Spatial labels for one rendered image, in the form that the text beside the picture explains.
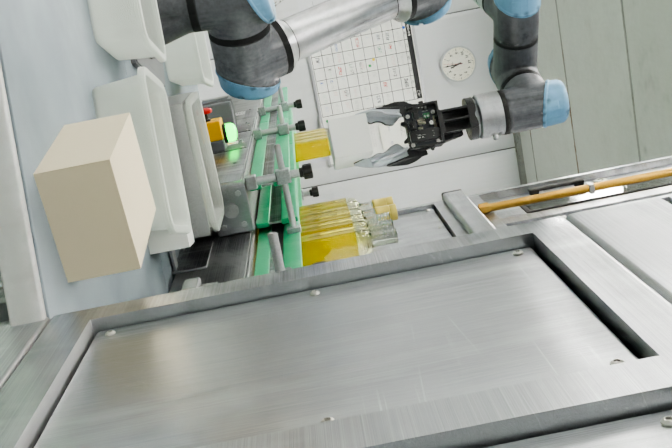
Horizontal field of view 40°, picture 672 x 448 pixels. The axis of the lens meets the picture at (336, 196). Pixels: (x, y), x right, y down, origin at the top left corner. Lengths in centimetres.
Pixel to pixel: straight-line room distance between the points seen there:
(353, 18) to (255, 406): 129
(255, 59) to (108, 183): 83
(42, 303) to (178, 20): 87
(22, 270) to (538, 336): 48
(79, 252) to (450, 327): 42
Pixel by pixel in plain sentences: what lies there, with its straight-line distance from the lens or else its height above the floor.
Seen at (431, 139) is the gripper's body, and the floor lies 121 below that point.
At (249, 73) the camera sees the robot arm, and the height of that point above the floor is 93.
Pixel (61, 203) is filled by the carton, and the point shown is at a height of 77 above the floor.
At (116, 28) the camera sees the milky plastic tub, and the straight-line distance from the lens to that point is 135.
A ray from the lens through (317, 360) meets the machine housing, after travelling 68.
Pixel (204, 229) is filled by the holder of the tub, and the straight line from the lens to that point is 153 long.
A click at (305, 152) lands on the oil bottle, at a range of 282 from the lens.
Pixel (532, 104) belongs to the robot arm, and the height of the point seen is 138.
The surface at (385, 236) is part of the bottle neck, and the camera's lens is 173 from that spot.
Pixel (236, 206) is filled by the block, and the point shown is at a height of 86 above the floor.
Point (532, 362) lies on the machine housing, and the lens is 62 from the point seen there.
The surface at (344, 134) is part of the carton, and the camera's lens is 145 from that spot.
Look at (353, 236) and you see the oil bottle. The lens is 171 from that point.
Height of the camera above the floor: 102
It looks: 1 degrees up
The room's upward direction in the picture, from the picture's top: 79 degrees clockwise
